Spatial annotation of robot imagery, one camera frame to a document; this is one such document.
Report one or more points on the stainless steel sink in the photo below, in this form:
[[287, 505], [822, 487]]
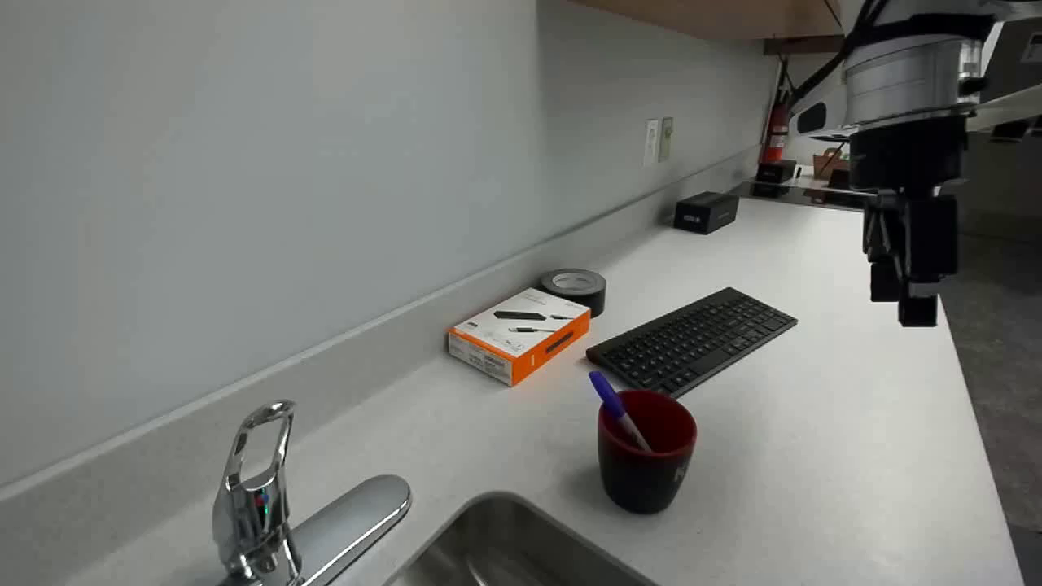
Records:
[[510, 549]]

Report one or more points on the dark red-lined mug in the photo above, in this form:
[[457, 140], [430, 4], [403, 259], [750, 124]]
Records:
[[647, 462]]

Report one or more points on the wooden upper cabinet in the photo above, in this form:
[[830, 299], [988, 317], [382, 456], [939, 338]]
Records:
[[727, 15]]

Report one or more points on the chrome faucet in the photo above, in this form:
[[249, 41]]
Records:
[[261, 511]]

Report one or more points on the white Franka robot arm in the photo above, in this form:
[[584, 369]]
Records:
[[906, 69]]

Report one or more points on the purple pen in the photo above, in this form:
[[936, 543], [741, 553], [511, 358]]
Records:
[[621, 407]]

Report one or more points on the orange and white box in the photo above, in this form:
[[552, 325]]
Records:
[[520, 334]]

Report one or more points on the black computer keyboard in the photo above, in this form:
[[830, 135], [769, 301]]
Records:
[[691, 340]]

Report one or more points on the red fire extinguisher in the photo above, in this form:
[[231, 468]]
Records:
[[776, 135]]

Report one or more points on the small black box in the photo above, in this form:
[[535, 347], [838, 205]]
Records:
[[705, 211]]

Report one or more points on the black tape roll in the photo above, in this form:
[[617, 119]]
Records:
[[574, 287]]

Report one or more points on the white wall outlet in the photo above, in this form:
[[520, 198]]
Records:
[[659, 140]]

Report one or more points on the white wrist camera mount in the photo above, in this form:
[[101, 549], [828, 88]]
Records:
[[824, 119]]

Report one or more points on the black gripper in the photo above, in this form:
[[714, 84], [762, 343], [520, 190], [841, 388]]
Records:
[[909, 165]]

